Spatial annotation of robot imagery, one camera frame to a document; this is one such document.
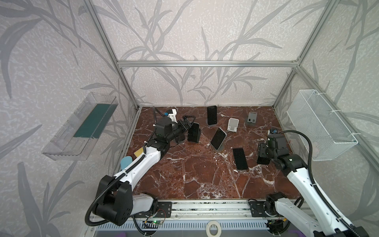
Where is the white phone stand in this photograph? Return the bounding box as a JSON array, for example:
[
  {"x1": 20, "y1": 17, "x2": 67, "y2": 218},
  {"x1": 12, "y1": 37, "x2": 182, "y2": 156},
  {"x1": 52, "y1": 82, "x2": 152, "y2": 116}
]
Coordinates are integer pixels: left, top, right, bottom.
[{"x1": 227, "y1": 118, "x2": 239, "y2": 132}]

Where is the green-edged phone on stand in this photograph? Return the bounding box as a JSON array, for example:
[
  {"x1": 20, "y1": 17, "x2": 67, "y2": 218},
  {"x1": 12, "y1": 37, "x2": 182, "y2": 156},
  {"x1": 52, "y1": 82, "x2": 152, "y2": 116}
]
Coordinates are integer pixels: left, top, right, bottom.
[{"x1": 187, "y1": 122, "x2": 201, "y2": 143}]

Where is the white wire mesh basket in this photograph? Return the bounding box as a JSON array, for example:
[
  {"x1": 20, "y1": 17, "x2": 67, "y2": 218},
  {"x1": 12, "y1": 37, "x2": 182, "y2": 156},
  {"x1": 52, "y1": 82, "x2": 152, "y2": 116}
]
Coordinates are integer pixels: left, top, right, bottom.
[{"x1": 287, "y1": 89, "x2": 358, "y2": 161}]

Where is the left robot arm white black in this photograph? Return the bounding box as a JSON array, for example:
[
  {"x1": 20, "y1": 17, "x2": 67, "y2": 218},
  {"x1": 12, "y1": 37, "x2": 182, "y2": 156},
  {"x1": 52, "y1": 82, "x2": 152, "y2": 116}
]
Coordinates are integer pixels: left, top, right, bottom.
[{"x1": 84, "y1": 116, "x2": 195, "y2": 227}]

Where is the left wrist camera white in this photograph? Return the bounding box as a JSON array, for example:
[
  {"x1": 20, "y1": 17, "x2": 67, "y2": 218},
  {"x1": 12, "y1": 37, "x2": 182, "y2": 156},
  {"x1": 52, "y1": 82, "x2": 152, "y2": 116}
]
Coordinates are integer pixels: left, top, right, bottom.
[{"x1": 164, "y1": 109, "x2": 177, "y2": 122}]

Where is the black phone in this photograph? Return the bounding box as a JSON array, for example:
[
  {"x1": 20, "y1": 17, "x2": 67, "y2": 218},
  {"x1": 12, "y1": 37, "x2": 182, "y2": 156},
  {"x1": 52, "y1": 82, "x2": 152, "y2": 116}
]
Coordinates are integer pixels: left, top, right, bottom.
[
  {"x1": 207, "y1": 106, "x2": 218, "y2": 126},
  {"x1": 233, "y1": 148, "x2": 248, "y2": 170}
]

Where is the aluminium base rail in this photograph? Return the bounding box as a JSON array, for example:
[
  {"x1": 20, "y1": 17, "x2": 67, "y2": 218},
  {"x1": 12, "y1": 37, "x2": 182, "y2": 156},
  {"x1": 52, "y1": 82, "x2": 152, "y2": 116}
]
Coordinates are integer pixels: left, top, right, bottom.
[{"x1": 85, "y1": 198, "x2": 311, "y2": 221}]

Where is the grey phone stand rear right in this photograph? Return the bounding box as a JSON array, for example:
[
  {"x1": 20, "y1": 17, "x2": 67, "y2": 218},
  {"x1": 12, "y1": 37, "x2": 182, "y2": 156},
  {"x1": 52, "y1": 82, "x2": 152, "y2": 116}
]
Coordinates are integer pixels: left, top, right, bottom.
[{"x1": 245, "y1": 112, "x2": 258, "y2": 126}]

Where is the yellow sponge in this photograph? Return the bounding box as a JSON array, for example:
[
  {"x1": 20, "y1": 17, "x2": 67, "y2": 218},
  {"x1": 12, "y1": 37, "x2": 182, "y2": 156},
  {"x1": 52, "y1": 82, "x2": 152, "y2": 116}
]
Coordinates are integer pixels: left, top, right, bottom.
[{"x1": 134, "y1": 147, "x2": 144, "y2": 158}]

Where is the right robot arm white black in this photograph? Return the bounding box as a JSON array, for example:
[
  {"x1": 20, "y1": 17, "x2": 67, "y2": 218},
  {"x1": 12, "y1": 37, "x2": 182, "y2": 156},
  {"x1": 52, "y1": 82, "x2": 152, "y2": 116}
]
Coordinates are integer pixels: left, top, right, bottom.
[{"x1": 257, "y1": 129, "x2": 369, "y2": 237}]

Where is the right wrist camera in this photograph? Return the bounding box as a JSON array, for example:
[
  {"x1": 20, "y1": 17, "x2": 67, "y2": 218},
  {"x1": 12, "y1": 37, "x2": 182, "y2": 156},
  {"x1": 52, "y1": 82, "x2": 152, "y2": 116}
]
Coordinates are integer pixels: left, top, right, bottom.
[{"x1": 268, "y1": 128, "x2": 278, "y2": 134}]

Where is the white tape roll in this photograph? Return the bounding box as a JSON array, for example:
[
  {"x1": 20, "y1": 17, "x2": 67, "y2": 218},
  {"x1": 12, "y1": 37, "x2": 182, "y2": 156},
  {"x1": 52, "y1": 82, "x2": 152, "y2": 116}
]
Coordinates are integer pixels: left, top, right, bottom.
[{"x1": 206, "y1": 220, "x2": 222, "y2": 237}]

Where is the clear plastic wall bin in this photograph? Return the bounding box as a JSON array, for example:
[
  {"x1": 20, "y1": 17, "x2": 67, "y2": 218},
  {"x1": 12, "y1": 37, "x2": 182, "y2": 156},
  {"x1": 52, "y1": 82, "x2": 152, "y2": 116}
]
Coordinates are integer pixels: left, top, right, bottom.
[{"x1": 42, "y1": 92, "x2": 118, "y2": 161}]

